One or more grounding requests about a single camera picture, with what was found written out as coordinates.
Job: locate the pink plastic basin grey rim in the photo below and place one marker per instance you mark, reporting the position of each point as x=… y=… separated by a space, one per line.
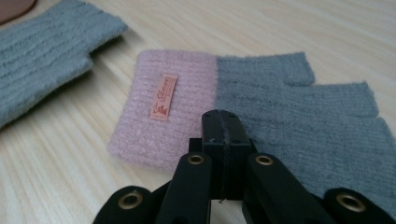
x=14 y=8

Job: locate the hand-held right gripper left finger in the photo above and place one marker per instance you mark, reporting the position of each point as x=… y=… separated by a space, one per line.
x=213 y=137

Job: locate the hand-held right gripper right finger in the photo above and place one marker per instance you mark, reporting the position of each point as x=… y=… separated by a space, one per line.
x=236 y=137

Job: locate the grey fingerless glove pink cuff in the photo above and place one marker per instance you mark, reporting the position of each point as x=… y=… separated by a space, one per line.
x=280 y=102
x=40 y=59

